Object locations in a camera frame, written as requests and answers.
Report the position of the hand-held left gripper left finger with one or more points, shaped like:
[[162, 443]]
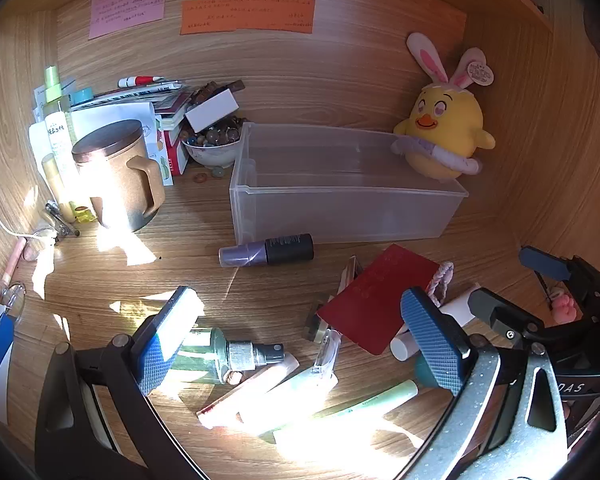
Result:
[[155, 355]]

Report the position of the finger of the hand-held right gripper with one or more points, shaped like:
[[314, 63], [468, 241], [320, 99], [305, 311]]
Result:
[[490, 307], [542, 264]]

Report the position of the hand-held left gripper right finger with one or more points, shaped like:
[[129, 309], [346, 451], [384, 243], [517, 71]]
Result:
[[432, 345]]

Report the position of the beige cosmetic tube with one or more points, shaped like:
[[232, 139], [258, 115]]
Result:
[[460, 310]]

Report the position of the glass spray bottle green label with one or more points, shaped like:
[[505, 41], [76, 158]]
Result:
[[220, 355]]

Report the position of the red box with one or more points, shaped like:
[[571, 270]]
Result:
[[375, 295]]

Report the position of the long green tube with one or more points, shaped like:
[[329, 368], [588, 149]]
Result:
[[375, 402]]

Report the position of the pale tube with red end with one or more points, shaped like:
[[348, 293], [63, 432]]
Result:
[[250, 390]]

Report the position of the clear plastic cap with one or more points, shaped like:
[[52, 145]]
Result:
[[327, 355]]

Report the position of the small green patterned packet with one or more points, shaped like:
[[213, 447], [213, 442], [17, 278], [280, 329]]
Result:
[[315, 325]]

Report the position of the pale green wide tube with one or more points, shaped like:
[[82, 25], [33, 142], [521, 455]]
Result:
[[285, 400]]

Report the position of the purple spray bottle black cap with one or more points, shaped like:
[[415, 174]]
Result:
[[280, 250]]

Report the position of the clear plastic drawer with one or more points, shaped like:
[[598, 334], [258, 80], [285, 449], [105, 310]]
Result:
[[340, 210]]

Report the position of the small pink toy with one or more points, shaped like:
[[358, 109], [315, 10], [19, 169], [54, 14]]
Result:
[[563, 306]]

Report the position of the metal clip tool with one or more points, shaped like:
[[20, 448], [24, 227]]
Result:
[[62, 222]]

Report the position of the pink pen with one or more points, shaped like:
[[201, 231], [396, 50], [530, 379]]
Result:
[[14, 260]]

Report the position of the yellow chick plush toy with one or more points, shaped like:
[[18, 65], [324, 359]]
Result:
[[445, 120]]

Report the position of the brown mug with lid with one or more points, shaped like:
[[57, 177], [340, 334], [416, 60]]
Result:
[[115, 180]]

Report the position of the green bead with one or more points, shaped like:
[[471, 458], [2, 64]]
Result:
[[218, 172]]

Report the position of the tan cosmetic bottle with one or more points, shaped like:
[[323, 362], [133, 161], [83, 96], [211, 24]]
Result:
[[52, 180]]

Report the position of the red white carton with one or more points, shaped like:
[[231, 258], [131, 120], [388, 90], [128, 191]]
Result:
[[172, 152]]

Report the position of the white bowl of beads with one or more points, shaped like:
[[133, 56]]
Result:
[[212, 152]]

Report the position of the white labelled bottle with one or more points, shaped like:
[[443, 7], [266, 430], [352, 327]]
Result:
[[60, 145]]

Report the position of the white plastic packet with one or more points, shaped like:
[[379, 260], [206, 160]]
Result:
[[36, 145]]

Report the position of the white rectangular box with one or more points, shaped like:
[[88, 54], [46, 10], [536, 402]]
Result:
[[212, 112]]

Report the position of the stack of books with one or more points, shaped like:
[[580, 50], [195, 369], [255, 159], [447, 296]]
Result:
[[145, 94]]

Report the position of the red white marker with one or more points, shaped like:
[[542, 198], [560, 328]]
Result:
[[140, 80]]

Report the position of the dark brown bar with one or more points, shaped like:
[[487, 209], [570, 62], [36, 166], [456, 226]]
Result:
[[220, 87]]

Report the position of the light green spray bottle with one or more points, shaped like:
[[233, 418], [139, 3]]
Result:
[[53, 82]]

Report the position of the orange sticky note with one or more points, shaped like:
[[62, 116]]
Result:
[[245, 17]]

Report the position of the pink sticky note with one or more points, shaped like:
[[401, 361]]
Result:
[[127, 5]]

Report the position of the clear frame eyeglasses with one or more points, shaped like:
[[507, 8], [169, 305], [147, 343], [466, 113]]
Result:
[[35, 250]]

